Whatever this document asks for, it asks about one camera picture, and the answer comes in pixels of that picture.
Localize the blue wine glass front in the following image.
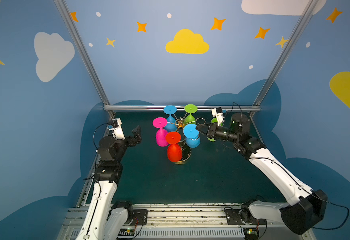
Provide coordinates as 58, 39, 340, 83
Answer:
183, 124, 200, 148

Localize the blue wine glass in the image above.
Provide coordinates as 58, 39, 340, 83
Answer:
183, 124, 200, 148
164, 105, 177, 132

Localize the green wine glass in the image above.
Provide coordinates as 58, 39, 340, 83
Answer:
207, 118, 217, 142
184, 104, 197, 125

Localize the gold wire wine glass rack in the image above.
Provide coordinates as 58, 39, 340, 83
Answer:
167, 118, 205, 165

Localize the red wine glass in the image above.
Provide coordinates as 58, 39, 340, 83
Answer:
166, 132, 182, 163

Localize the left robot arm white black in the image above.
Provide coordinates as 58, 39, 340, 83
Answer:
76, 126, 142, 240

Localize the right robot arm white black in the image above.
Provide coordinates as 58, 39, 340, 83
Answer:
196, 113, 328, 235

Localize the pink wine glass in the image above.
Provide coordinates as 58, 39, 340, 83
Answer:
153, 117, 169, 147

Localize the green wine glass back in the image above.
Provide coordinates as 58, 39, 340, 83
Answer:
184, 104, 197, 125

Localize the blue wine glass back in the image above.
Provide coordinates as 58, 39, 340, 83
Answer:
164, 105, 177, 132

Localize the left circuit board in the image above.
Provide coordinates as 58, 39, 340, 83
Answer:
118, 228, 135, 238

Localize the circuit board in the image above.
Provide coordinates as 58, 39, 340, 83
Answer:
243, 228, 259, 240
118, 228, 135, 238

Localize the right circuit board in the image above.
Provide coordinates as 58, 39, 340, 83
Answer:
243, 228, 259, 240

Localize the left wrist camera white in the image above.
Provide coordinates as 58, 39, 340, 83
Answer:
108, 118, 125, 140

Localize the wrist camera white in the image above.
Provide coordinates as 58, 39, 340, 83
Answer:
211, 107, 224, 127
108, 118, 125, 140

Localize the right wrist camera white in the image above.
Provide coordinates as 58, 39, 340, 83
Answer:
211, 107, 224, 127

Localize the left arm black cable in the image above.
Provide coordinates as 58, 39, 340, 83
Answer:
92, 122, 115, 151

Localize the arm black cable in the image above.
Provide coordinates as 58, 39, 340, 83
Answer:
246, 155, 350, 231
92, 122, 115, 151

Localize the aluminium frame back bar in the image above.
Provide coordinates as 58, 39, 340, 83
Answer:
104, 104, 261, 112

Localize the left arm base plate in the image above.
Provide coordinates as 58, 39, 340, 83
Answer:
127, 209, 148, 226

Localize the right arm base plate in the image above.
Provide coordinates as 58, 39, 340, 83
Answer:
223, 208, 266, 225

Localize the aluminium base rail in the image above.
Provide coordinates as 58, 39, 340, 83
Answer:
57, 203, 316, 240

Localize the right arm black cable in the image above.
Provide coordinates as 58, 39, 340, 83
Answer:
246, 155, 350, 231

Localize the aluminium frame left post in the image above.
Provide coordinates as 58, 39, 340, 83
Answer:
54, 0, 110, 105

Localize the aluminium frame post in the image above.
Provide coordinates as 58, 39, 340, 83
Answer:
253, 0, 319, 107
54, 0, 110, 105

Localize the aluminium frame right post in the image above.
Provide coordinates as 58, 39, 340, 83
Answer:
253, 0, 319, 107

